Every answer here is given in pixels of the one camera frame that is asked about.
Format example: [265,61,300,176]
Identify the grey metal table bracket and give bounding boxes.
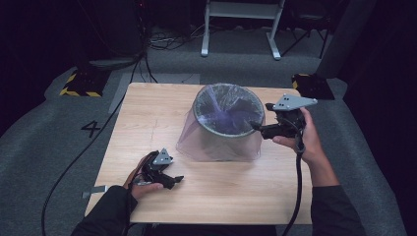
[81,184,108,200]

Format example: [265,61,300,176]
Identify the black yellow striped base plate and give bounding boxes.
[291,73,336,101]
[59,68,112,98]

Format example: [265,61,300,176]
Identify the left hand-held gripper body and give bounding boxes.
[140,147,175,189]

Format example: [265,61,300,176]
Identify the tangle of floor cables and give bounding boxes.
[147,23,206,52]

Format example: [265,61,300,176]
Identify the right hand-held gripper cable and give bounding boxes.
[281,117,308,236]

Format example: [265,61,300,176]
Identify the hand-held gripper cable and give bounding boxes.
[281,117,308,236]
[121,149,159,236]

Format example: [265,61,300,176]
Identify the green plastic bin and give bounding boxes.
[192,83,267,162]

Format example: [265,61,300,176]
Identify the person's left hand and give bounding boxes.
[123,153,164,202]

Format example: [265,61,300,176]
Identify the grey column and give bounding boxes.
[315,0,379,80]

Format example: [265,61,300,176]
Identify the person's right hand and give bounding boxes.
[271,107,326,165]

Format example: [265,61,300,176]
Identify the long black floor cable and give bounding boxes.
[40,52,149,236]

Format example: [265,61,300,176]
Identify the left hand-held gripper cable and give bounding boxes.
[121,149,159,236]

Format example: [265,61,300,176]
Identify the black folding stand legs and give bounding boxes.
[280,6,331,60]

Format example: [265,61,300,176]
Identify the purple plastic bag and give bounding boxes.
[175,82,267,163]

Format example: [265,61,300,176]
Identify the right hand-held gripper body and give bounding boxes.
[261,93,319,141]

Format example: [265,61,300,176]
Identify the white metal stand frame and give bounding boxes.
[200,0,286,62]

